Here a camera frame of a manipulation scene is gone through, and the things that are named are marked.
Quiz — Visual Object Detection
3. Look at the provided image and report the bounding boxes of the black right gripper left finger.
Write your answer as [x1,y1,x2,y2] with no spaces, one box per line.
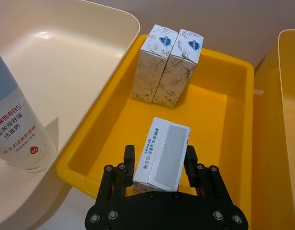
[86,144,136,226]

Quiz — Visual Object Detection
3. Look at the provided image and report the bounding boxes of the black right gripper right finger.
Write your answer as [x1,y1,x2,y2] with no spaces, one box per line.
[184,145,250,228]

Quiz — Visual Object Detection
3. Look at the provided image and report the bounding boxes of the yellow plastic bin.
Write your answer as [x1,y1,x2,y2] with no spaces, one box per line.
[56,34,255,230]
[252,44,293,230]

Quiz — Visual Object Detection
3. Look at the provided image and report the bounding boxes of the white floral print soap box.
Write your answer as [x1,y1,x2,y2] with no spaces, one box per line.
[130,23,179,104]
[152,28,205,110]

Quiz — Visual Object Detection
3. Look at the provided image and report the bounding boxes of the white and blue cleanser tube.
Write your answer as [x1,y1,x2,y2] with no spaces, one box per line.
[0,47,58,173]

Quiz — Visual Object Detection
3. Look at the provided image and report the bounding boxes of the cream plastic bin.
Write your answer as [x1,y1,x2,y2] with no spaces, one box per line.
[277,28,295,230]
[0,0,141,230]

